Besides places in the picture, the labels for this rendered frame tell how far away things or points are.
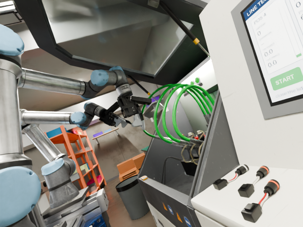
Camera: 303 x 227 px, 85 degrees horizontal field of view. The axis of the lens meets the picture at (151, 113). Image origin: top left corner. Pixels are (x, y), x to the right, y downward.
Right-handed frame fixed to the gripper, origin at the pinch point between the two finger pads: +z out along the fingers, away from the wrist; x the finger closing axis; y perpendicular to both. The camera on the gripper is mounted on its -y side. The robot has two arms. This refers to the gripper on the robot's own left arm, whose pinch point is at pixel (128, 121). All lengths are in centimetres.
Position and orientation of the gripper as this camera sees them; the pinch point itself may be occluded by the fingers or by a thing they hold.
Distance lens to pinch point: 106.3
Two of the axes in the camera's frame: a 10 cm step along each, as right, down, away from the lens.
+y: -4.1, 9.1, -0.4
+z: 8.5, 3.6, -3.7
